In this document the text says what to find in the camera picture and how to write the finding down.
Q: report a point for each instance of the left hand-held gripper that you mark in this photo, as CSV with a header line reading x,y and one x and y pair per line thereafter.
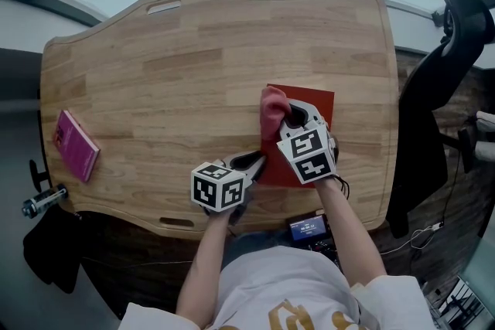
x,y
216,185

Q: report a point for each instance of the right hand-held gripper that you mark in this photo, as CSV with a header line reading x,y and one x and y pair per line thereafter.
x,y
309,158

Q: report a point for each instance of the red book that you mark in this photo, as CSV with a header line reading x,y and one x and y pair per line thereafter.
x,y
313,104

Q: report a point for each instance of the pink cloth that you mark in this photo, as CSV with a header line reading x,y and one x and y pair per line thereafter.
x,y
272,108

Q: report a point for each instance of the person's right forearm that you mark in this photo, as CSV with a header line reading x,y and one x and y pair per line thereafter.
x,y
348,235

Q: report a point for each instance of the person's left forearm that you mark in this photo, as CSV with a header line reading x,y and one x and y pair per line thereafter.
x,y
205,266

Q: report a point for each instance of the magenta book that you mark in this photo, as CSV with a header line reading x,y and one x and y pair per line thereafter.
x,y
75,145

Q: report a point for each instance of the person's right hand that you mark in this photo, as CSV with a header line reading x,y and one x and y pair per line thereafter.
x,y
337,152

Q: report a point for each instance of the person's blue jeans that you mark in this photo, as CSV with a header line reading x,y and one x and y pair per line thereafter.
x,y
251,243

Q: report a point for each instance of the small screen device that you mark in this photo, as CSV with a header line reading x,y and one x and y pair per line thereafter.
x,y
307,230

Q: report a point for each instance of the black mesh office chair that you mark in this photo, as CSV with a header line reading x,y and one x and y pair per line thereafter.
x,y
425,108

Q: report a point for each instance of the person's white printed shirt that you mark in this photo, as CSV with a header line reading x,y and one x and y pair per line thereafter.
x,y
286,290

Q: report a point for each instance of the black desk hook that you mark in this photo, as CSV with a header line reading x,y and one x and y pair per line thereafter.
x,y
38,175

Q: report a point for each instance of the black hanging bag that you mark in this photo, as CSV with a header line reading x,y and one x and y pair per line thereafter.
x,y
52,251

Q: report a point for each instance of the grey metal equipment rack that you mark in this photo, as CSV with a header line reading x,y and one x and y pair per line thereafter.
x,y
464,301

